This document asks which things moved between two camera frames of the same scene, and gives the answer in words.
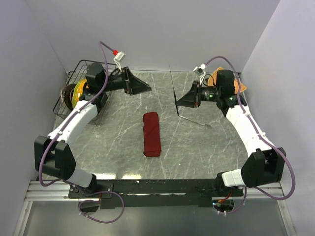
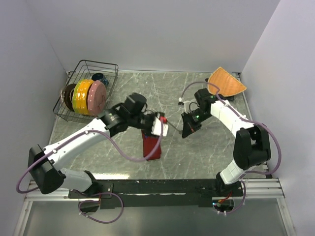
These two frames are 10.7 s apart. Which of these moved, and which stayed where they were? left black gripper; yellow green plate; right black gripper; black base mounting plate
Moved: right black gripper; left black gripper
Stayed: yellow green plate; black base mounting plate
